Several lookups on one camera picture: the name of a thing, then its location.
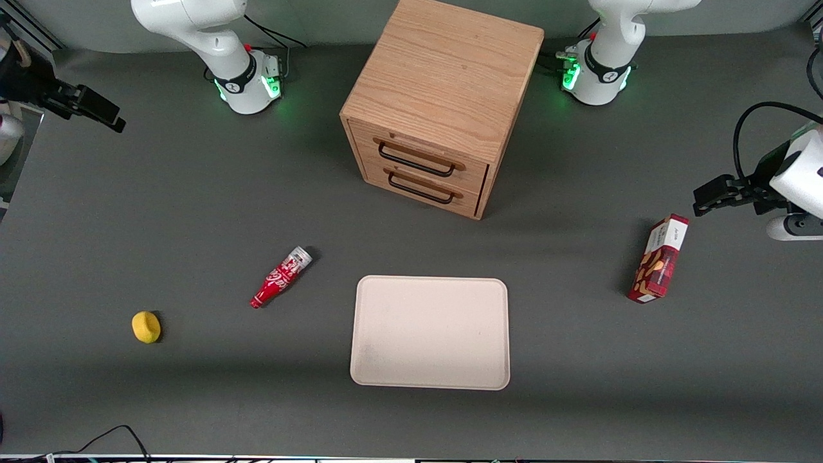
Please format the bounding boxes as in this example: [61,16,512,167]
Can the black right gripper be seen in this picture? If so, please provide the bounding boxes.
[0,59,127,134]

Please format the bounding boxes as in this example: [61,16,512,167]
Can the aluminium frame profile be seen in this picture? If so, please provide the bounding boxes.
[0,0,66,53]

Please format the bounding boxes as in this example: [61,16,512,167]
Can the black cable loop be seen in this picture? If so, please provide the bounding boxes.
[806,44,823,101]

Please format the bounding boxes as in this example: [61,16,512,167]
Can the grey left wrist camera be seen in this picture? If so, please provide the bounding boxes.
[766,215,823,242]

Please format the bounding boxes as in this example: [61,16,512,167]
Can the red coke bottle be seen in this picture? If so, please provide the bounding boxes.
[250,246,314,310]

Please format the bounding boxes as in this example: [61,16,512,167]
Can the red snack box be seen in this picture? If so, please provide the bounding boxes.
[627,213,690,305]

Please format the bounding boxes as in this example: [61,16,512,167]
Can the black drawer handle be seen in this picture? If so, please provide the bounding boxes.
[377,142,457,178]
[387,172,455,206]

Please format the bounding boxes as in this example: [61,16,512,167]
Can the round beige object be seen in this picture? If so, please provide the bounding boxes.
[0,114,26,167]

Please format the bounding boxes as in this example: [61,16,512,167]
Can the black cable at right arm base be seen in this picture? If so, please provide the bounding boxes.
[243,13,308,50]

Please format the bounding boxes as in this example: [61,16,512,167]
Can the yellow lemon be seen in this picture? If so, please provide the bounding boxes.
[131,311,162,345]

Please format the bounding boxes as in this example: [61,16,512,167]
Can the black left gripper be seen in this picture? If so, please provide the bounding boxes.
[693,140,793,217]

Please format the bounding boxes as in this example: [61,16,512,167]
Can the wooden drawer front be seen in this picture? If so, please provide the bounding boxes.
[350,120,491,195]
[361,159,483,217]

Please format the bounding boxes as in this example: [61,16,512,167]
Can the cables at left arm base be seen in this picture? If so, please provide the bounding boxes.
[539,46,581,75]

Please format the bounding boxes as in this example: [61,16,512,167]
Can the black cable at table edge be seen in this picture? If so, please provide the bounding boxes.
[45,424,152,461]

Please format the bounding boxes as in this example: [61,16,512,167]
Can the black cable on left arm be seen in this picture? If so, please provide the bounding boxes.
[734,101,823,182]

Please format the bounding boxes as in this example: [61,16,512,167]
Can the wooden drawer cabinet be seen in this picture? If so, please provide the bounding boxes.
[339,0,545,221]

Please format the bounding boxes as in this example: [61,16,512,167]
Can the beige rectangular tray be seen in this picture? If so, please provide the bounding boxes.
[350,275,511,391]

